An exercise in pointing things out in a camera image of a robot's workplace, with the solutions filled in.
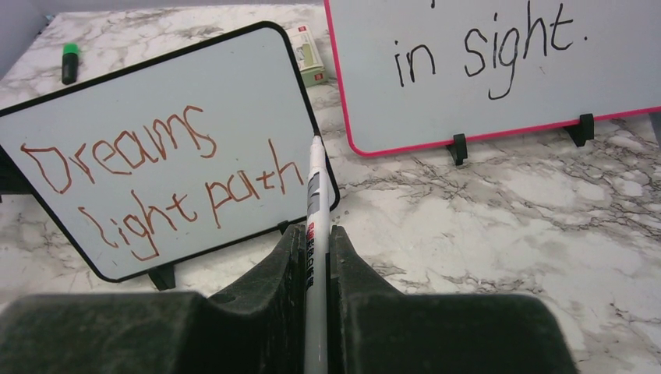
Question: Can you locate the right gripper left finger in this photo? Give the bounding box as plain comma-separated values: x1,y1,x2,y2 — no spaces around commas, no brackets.
1,225,304,373

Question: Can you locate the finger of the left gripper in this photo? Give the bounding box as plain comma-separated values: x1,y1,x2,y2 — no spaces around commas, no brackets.
1,150,31,196

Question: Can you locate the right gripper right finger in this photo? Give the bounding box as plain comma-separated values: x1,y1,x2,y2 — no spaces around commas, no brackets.
329,226,577,373

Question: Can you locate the white red marker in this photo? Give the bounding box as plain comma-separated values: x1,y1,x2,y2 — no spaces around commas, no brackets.
303,136,330,373

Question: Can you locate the black framed whiteboard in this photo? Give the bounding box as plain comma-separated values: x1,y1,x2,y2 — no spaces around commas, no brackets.
1,21,318,283

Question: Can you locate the pink framed whiteboard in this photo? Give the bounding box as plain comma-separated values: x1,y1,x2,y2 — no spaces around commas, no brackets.
324,1,660,157

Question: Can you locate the white whiteboard eraser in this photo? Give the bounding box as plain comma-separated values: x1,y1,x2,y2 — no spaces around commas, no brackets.
286,25,328,87

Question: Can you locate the green black highlighter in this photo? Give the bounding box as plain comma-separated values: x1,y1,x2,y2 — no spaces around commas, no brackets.
61,43,80,85

